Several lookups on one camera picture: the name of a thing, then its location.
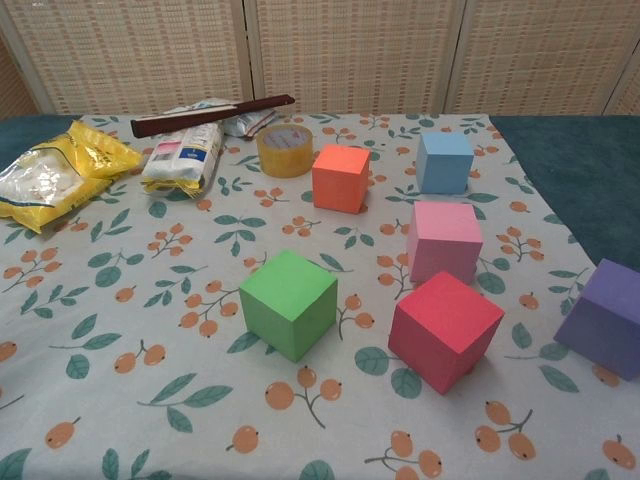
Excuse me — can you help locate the orange foam cube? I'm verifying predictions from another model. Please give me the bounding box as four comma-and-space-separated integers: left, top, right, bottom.
311, 144, 372, 215

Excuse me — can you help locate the green foam cube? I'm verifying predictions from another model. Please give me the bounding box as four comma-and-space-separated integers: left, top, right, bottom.
238, 249, 339, 363

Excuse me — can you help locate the pink foam cube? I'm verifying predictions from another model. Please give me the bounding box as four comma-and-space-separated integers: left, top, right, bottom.
405, 200, 484, 287

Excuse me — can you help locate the red foam cube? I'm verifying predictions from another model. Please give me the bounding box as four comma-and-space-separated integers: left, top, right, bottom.
388, 271, 506, 396

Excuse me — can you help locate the light blue foam cube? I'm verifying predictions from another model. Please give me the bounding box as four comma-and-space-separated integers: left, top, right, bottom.
415, 131, 475, 195

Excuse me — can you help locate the purple foam cube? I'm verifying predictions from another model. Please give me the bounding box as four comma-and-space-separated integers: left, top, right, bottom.
553, 257, 640, 382

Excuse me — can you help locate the clear packing tape roll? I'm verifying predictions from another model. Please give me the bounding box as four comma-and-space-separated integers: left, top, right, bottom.
256, 124, 315, 178

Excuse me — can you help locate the floral fruit print tablecloth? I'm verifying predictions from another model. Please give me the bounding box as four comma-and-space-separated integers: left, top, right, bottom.
0, 113, 640, 480

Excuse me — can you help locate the small crumpled silver packet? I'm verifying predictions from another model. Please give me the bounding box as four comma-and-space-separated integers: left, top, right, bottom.
222, 110, 278, 143

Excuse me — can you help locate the white cotton pad pack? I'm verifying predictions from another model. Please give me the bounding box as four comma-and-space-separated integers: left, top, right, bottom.
140, 121, 225, 201

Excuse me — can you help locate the dark brown wooden stick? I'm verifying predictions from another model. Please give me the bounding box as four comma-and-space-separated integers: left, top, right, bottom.
130, 93, 296, 140

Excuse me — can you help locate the white packet with green picture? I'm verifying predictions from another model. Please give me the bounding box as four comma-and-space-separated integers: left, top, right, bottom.
167, 97, 236, 119

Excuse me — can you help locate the woven bamboo folding screen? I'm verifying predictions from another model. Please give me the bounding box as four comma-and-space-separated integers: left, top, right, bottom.
0, 0, 640, 119

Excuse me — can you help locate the yellow marshmallow bag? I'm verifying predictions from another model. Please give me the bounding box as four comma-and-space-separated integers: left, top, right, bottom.
0, 119, 145, 235

